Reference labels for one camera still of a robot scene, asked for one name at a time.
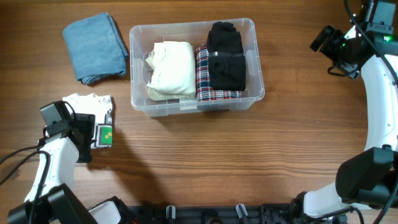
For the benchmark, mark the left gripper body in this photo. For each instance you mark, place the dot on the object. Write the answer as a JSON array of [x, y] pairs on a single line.
[[86, 123]]

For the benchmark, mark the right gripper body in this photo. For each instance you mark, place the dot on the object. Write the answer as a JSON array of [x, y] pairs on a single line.
[[336, 47]]

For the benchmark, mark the white printed t-shirt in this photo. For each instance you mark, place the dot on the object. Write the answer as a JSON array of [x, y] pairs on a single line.
[[102, 108]]

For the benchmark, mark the cream garment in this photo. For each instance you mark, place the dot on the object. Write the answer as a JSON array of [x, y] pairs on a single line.
[[174, 75]]

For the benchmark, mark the black garment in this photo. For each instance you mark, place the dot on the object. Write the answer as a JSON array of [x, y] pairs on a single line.
[[226, 61]]

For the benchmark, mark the red plaid shirt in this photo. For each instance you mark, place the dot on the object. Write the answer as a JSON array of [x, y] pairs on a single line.
[[203, 84]]

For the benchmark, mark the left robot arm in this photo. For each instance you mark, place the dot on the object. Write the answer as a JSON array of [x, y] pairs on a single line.
[[66, 143]]

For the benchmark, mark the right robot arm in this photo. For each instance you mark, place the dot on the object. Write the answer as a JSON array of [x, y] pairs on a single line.
[[368, 180]]

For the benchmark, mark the clear plastic storage container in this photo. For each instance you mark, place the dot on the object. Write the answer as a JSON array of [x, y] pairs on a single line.
[[142, 39]]

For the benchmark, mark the folded blue denim jeans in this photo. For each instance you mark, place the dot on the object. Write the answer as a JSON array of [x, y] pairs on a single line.
[[95, 48]]

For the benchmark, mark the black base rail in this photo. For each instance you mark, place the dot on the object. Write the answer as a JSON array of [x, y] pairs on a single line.
[[238, 214]]

